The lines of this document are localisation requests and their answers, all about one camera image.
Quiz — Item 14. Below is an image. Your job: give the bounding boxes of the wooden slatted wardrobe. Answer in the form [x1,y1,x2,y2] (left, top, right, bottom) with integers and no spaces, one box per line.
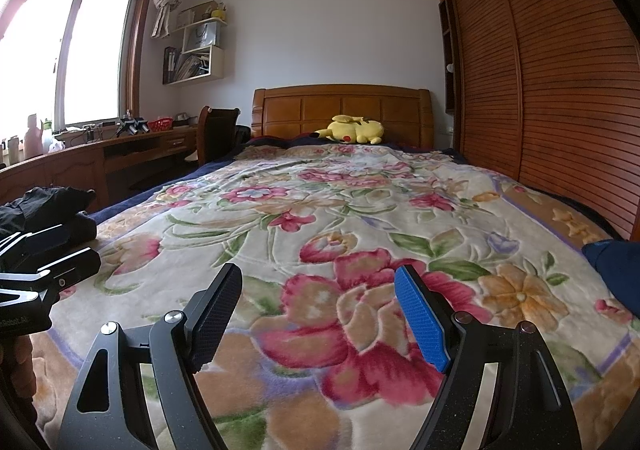
[432,0,640,242]

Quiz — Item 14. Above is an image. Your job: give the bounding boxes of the floral blanket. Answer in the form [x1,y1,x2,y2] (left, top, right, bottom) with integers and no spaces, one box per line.
[30,143,636,450]

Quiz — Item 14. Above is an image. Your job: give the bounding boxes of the window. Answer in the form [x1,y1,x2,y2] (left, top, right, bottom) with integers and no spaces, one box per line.
[0,0,156,166]

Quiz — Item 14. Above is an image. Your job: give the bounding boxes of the black grippers on stand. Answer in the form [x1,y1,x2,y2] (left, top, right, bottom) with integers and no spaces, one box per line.
[116,115,150,137]

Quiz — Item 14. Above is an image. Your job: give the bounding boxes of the tied beige curtain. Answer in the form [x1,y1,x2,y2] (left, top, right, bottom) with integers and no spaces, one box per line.
[151,0,194,39]

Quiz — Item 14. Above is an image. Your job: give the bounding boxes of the yellow plush toy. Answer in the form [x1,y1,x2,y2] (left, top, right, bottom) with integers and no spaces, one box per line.
[313,115,385,145]

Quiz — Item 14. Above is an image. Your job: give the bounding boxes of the blue pillow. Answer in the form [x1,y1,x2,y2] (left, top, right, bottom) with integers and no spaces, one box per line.
[582,239,640,283]

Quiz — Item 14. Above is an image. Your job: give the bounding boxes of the wooden bed headboard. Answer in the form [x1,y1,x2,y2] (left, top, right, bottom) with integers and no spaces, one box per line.
[251,85,431,152]

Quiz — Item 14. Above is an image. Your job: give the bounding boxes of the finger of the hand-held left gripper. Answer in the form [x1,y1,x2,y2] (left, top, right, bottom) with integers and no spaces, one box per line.
[37,247,101,292]
[0,224,69,259]

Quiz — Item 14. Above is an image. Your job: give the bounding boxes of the wooden desk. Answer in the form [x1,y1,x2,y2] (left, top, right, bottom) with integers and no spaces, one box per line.
[0,123,201,213]

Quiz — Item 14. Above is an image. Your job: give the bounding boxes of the wooden chair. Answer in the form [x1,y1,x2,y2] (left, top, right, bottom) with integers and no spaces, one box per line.
[197,106,251,167]

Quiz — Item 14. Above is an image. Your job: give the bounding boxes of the person's left hand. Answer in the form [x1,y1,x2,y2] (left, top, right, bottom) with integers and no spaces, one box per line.
[0,333,39,431]

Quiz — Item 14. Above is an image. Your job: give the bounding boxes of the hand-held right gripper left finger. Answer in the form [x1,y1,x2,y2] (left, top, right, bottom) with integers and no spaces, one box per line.
[59,263,244,450]

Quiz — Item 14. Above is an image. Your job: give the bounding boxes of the black crinkled jacket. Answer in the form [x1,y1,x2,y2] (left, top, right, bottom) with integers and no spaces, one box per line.
[0,186,97,237]

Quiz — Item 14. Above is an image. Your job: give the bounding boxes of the white wall shelf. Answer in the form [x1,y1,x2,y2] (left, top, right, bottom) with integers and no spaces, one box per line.
[162,3,229,86]

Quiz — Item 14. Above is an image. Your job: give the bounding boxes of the pink bottle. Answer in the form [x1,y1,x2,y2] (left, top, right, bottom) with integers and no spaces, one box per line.
[25,113,44,157]

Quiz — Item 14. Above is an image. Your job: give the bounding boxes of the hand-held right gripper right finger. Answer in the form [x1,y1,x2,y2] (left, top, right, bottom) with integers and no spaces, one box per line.
[394,265,583,450]

